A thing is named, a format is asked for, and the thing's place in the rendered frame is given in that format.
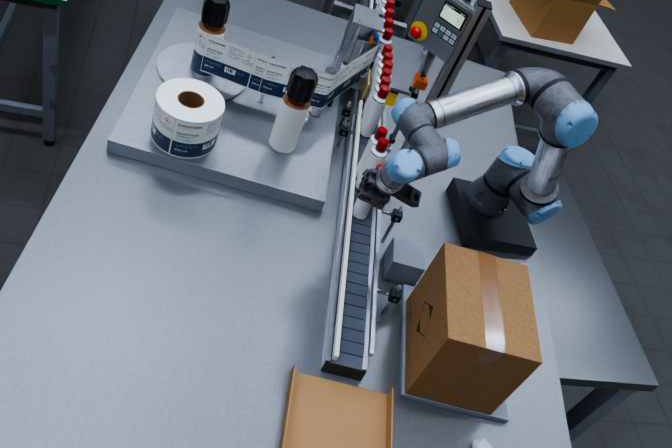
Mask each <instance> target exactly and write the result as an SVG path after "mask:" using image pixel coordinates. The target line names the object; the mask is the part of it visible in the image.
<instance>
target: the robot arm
mask: <svg viewBox="0 0 672 448"><path fill-rule="evenodd" d="M511 104H513V105H515V106H519V105H523V104H527V105H529V106H530V107H531V108H532V110H533V111H534V112H535V113H536V114H537V116H538V117H539V118H540V124H539V127H538V134H539V137H540V138H541V139H540V142H539V145H538V148H537V151H536V154H535V156H534V155H533V154H532V153H531V152H529V151H528V150H526V149H524V148H522V147H519V146H514V145H511V146H507V147H505V148H504V149H503V150H502V151H501V153H499V154H498V156H497V158H496V159H495V160H494V162H493V163H492V164H491V166H490V167H489V168H488V169H487V171H486V172H485V173H484V175H482V176H481V177H479V178H478V179H476V180H474V181H473V182H471V183H470V185H469V186H468V187H467V189H466V197H467V199H468V201H469V203H470V204H471V205H472V206H473V207H474V208H475V209H476V210H477V211H478V212H480V213H482V214H483V215H486V216H488V217H494V218H496V217H500V216H502V215H503V214H504V213H505V212H506V210H507V208H508V205H509V202H510V199H511V200H512V201H513V202H514V204H515V205H516V207H517V208H518V209H519V211H520V212H521V214H522V215H523V217H524V218H525V219H526V220H527V221H528V223H530V224H538V223H541V222H543V221H545V220H547V219H549V218H551V217H552V216H554V215H555V214H556V213H557V212H559V211H560V209H561V208H562V204H561V201H560V200H558V198H557V196H558V193H559V185H558V183H557V182H558V180H559V177H560V175H561V172H562V170H563V167H564V165H565V162H566V160H567V157H568V155H569V152H570V150H571V148H574V147H577V146H579V145H581V144H583V143H584V142H585V141H587V140H588V139H589V136H590V135H592V134H593V133H594V131H595V130H596V127H597V124H598V116H597V114H596V112H595V111H594V110H593V108H592V106H591V105H590V104H589V103H588V102H586V101H585V99H584V98H583V97H582V96H581V95H580V94H579V93H578V92H577V90H576V89H575V88H574V87H573V86H572V85H571V84H570V83H569V81H568V80H567V79H566V78H565V77H564V76H563V75H562V74H560V73H559V72H557V71H554V70H552V69H547V68H541V67H526V68H519V69H515V70H512V71H509V72H507V73H506V74H505V76H504V77H503V78H499V79H496V80H493V81H490V82H487V83H484V84H480V85H477V86H474V87H471V88H468V89H465V90H461V91H458V92H455V93H452V94H449V95H446V96H442V97H439V98H436V99H433V100H430V101H427V102H424V103H420V104H418V102H417V101H415V100H414V99H413V98H404V99H402V100H400V101H398V102H397V103H396V104H395V105H394V107H393V108H392V111H391V116H392V118H393V120H394V122H395V124H396V126H397V128H399V130H400V131H401V133H402V134H403V136H404V137H405V139H406V140H407V141H408V143H409V145H410V146H411V148H412V150H410V149H402V150H400V151H398V152H396V153H394V154H393V155H392V156H391V157H390V158H389V160H388V161H387V162H386V163H385V164H384V165H383V166H382V167H380V169H379V170H376V169H372V168H371V169H366V170H365V171H364V172H363V173H362V175H364V176H362V179H361V182H360V183H359V187H358V192H357V193H358V196H357V197H356V198H359V200H361V201H364V202H367V203H369V204H371V206H373V207H376V209H379V210H382V209H383V207H385V205H387V203H388V202H389V200H390V197H391V196H393V197H395V198H396V199H398V200H400V201H401V202H403V203H405V204H407V205H408V206H410V207H412V208H416V207H419V203H420V198H421V194H422V192H421V191H419V190H417V189H416V188H414V187H413V186H411V185H409V184H408V183H410V182H413V181H416V180H419V179H422V178H424V177H427V176H430V175H433V174H436V173H438V172H441V171H446V170H447V169H449V168H452V167H454V166H457V165H458V164H459V163H460V161H461V149H460V146H459V144H458V143H457V141H456V140H455V139H453V138H452V137H448V138H443V139H442V138H441V136H440V135H439V134H438V132H437V131H436V129H438V128H441V127H444V126H447V125H450V124H453V123H456V122H459V121H462V120H465V119H468V118H471V117H474V116H477V115H480V114H483V113H486V112H489V111H492V110H495V109H498V108H501V107H504V106H508V105H511ZM365 172H366V173H365Z"/></svg>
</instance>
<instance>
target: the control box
mask: <svg viewBox="0 0 672 448"><path fill-rule="evenodd" d="M445 1H446V0H422V3H421V5H420V7H419V9H418V12H417V14H416V16H415V18H414V21H413V23H412V25H411V27H410V29H411V28H412V27H414V26H417V27H419V28H420V29H421V30H422V33H421V37H420V38H418V39H413V38H412V37H411V36H410V33H409V32H410V30H409V32H408V34H407V35H408V36H409V37H410V38H412V39H413V40H415V41H416V42H417V43H419V44H420V45H422V46H423V47H424V48H426V49H427V50H428V51H430V52H431V53H433V54H434V55H435V56H437V57H438V58H440V59H441V60H442V61H444V62H445V63H448V62H449V60H450V58H451V56H452V54H453V52H454V50H455V48H456V46H457V44H458V42H459V40H460V38H461V37H462V35H463V33H464V31H465V29H466V27H467V25H468V23H469V21H470V19H471V17H472V15H473V12H474V6H473V4H474V3H475V1H476V0H471V3H470V4H467V3H465V2H463V1H462V0H447V1H449V2H450V3H452V4H453V5H455V6H456V7H458V8H459V9H461V10H462V11H463V12H465V13H466V14H468V17H467V19H466V21H465V23H464V25H463V27H462V29H461V31H458V30H457V29H456V28H454V27H453V26H451V25H450V24H448V23H447V22H446V21H444V20H443V19H441V18H440V17H438V16H439V13H440V11H441V9H442V7H443V5H444V3H445ZM435 20H437V21H438V22H440V23H441V24H442V25H444V26H445V27H447V28H448V29H450V30H451V31H452V32H454V33H455V34H457V35H458V36H459V37H458V39H457V41H456V43H455V45H454V47H452V46H451V45H449V44H448V43H447V42H445V41H444V40H442V39H441V38H440V37H438V36H437V35H435V34H434V33H433V32H431V31H430V30H431V28H432V26H433V24H434V22H435Z"/></svg>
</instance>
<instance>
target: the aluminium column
mask: <svg viewBox="0 0 672 448"><path fill-rule="evenodd" d="M473 6H474V12H473V15H472V17H471V19H470V21H469V23H468V25H467V27H466V29H465V31H464V33H463V35H462V37H461V38H460V40H459V42H458V44H457V46H456V48H455V50H454V52H453V54H452V56H451V58H450V60H449V62H448V63H445V62H444V64H443V66H442V68H441V70H440V72H439V74H438V76H437V77H436V79H435V81H434V83H433V85H432V87H431V89H430V91H429V93H428V95H427V97H426V99H425V101H424V102H427V101H430V100H433V99H436V98H439V97H442V96H446V95H447V94H448V93H449V91H450V89H451V87H452V85H453V83H454V81H455V79H456V78H457V76H458V74H459V72H460V70H461V68H462V66H463V64H464V62H465V61H466V59H467V57H468V55H469V53H470V51H471V49H472V47H473V46H474V44H475V42H476V40H477V38H478V36H479V34H480V32H481V31H482V29H483V27H484V25H485V23H486V21H487V19H488V17H489V16H490V14H491V12H492V10H493V8H492V2H490V1H487V0H476V1H475V3H474V4H473ZM402 149H410V150H412V148H411V146H410V145H409V143H408V141H407V140H406V139H405V141H404V143H403V145H402V147H401V148H400V150H402ZM400 150H399V151H400Z"/></svg>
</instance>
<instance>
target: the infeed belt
mask: <svg viewBox="0 0 672 448"><path fill-rule="evenodd" d="M369 139H370V138H364V137H362V136H361V135H360V136H359V147H358V157H357V165H358V163H359V161H360V159H361V157H362V155H363V152H364V150H365V148H366V146H367V144H368V141H369ZM353 149H354V140H353ZM353 149H352V159H353ZM352 159H351V169H352ZM351 169H350V178H349V188H350V179H351ZM349 188H348V197H347V207H346V217H345V226H344V236H343V246H342V255H341V265H340V275H339V284H338V294H337V303H336V313H335V323H334V332H333V342H332V352H331V363H332V364H336V365H340V366H344V367H348V368H352V369H356V370H360V371H362V368H363V352H364V336H365V333H364V332H365V320H366V305H367V289H368V273H369V257H370V242H371V226H372V210H373V206H372V208H371V210H370V212H369V214H368V216H367V218H366V219H365V220H357V219H355V218H354V217H353V216H352V221H351V232H350V242H349V253H348V264H347V274H346V285H345V296H344V306H343V317H342V327H341V338H340V349H339V357H338V358H337V360H333V359H332V355H333V345H334V335H335V325H336V316H337V306H338V296H339V286H340V276H341V267H342V257H343V247H344V237H345V228H346V218H347V208H348V198H349ZM357 192H358V190H357V189H356V188H355V189H354V200H353V206H354V204H355V202H356V200H357V198H356V197H357V196H358V193H357Z"/></svg>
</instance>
